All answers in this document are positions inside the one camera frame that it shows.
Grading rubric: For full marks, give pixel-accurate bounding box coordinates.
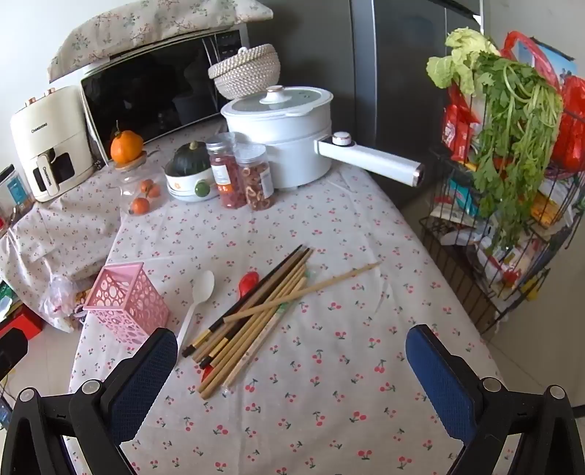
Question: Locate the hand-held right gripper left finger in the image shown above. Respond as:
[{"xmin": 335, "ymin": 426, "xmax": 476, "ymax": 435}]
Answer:
[{"xmin": 4, "ymin": 326, "xmax": 179, "ymax": 475}]

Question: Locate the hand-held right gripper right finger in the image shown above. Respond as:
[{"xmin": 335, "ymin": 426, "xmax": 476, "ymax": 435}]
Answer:
[{"xmin": 406, "ymin": 324, "xmax": 585, "ymax": 475}]

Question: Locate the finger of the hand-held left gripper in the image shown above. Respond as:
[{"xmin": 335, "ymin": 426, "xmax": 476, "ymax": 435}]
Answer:
[{"xmin": 0, "ymin": 330, "xmax": 29, "ymax": 372}]

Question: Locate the pink perforated utensil holder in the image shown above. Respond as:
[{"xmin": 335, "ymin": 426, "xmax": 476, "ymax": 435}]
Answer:
[{"xmin": 83, "ymin": 262, "xmax": 171, "ymax": 350}]

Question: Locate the plastic-wrapped chopstick pair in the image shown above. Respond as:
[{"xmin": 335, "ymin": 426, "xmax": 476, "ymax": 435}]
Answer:
[{"xmin": 222, "ymin": 269, "xmax": 318, "ymax": 397}]

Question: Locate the white ceramic spoon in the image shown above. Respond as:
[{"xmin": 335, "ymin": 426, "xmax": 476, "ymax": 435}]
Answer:
[{"xmin": 176, "ymin": 270, "xmax": 215, "ymax": 350}]

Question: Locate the bundle of wooden chopsticks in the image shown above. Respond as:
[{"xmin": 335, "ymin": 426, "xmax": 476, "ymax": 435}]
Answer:
[{"xmin": 189, "ymin": 248, "xmax": 316, "ymax": 399}]

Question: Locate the red plastic spoon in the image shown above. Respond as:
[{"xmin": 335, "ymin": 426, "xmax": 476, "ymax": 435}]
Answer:
[{"xmin": 201, "ymin": 271, "xmax": 261, "ymax": 382}]

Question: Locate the black chopstick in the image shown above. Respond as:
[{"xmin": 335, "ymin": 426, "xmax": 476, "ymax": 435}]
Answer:
[
  {"xmin": 199, "ymin": 248, "xmax": 312, "ymax": 369},
  {"xmin": 182, "ymin": 245, "xmax": 305, "ymax": 358}
]

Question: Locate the single light wood chopstick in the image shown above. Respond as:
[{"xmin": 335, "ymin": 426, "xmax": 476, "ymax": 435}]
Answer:
[{"xmin": 223, "ymin": 262, "xmax": 381, "ymax": 320}]

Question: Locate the red cardboard box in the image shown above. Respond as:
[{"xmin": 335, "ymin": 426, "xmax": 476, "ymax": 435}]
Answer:
[{"xmin": 0, "ymin": 306, "xmax": 44, "ymax": 341}]

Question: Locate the green white packet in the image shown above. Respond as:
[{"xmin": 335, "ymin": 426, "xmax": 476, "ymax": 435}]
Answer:
[{"xmin": 0, "ymin": 281, "xmax": 19, "ymax": 320}]

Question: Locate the clear plastic bag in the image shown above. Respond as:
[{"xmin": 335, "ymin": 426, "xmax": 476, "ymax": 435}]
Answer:
[{"xmin": 39, "ymin": 274, "xmax": 92, "ymax": 334}]

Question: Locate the cherry print tablecloth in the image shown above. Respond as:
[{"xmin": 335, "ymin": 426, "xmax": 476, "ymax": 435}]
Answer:
[{"xmin": 68, "ymin": 137, "xmax": 503, "ymax": 475}]

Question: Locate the small cherry print cloth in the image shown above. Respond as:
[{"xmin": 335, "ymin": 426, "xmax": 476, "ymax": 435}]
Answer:
[{"xmin": 0, "ymin": 162, "xmax": 138, "ymax": 293}]

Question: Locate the clear container with blue label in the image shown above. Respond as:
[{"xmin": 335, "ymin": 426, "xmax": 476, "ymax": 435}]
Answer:
[{"xmin": 0, "ymin": 164, "xmax": 35, "ymax": 215}]

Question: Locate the white ceramic bowl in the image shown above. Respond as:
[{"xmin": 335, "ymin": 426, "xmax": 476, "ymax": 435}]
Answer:
[{"xmin": 165, "ymin": 164, "xmax": 220, "ymax": 202}]

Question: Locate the glass jar with wooden lid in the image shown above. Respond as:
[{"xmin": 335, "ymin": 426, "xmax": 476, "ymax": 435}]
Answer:
[{"xmin": 114, "ymin": 151, "xmax": 163, "ymax": 215}]

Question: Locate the jar of red dried berries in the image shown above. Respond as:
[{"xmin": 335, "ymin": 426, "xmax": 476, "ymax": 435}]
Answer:
[{"xmin": 205, "ymin": 134, "xmax": 248, "ymax": 210}]

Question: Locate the cream air fryer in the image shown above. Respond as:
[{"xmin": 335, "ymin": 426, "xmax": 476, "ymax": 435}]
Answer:
[{"xmin": 10, "ymin": 85, "xmax": 99, "ymax": 203}]

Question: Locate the dark green pumpkin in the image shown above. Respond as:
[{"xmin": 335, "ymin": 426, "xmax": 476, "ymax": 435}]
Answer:
[{"xmin": 171, "ymin": 141, "xmax": 212, "ymax": 176}]

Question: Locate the jar of dried fruit rings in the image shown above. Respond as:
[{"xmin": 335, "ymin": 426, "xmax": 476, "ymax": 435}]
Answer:
[{"xmin": 234, "ymin": 143, "xmax": 276, "ymax": 212}]

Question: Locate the large orange with stem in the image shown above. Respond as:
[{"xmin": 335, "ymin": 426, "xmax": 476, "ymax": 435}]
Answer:
[{"xmin": 110, "ymin": 121, "xmax": 144, "ymax": 166}]

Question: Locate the green coriander bunch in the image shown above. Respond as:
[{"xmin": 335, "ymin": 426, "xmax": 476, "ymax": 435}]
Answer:
[{"xmin": 466, "ymin": 52, "xmax": 565, "ymax": 250}]

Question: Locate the red white snack packet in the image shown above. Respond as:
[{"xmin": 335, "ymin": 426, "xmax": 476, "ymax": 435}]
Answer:
[{"xmin": 441, "ymin": 87, "xmax": 480, "ymax": 163}]

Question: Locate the white electric cooking pot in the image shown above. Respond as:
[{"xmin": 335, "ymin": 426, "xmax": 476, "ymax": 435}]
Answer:
[{"xmin": 220, "ymin": 85, "xmax": 425, "ymax": 190}]

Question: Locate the black microwave oven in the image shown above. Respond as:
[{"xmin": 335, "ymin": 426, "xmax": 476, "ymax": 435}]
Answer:
[{"xmin": 80, "ymin": 23, "xmax": 250, "ymax": 165}]

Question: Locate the red plastic bag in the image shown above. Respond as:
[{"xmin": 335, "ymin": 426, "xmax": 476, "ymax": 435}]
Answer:
[{"xmin": 503, "ymin": 31, "xmax": 585, "ymax": 174}]

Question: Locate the grey refrigerator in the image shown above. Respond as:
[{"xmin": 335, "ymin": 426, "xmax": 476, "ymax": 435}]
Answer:
[{"xmin": 247, "ymin": 0, "xmax": 487, "ymax": 215}]

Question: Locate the napa cabbage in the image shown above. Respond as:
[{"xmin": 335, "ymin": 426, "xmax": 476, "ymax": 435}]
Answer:
[{"xmin": 426, "ymin": 27, "xmax": 501, "ymax": 96}]

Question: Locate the woven lidded basket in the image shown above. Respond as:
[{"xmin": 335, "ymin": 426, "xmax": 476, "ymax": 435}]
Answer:
[{"xmin": 208, "ymin": 44, "xmax": 280, "ymax": 100}]

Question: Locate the light blue printed box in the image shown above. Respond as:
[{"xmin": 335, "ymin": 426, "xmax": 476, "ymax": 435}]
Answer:
[{"xmin": 532, "ymin": 39, "xmax": 579, "ymax": 80}]

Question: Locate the floral cloth cover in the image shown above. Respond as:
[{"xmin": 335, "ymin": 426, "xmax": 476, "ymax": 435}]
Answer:
[{"xmin": 47, "ymin": 0, "xmax": 275, "ymax": 84}]

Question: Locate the black wire rack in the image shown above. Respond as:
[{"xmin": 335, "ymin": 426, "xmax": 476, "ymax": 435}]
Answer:
[{"xmin": 418, "ymin": 105, "xmax": 585, "ymax": 336}]

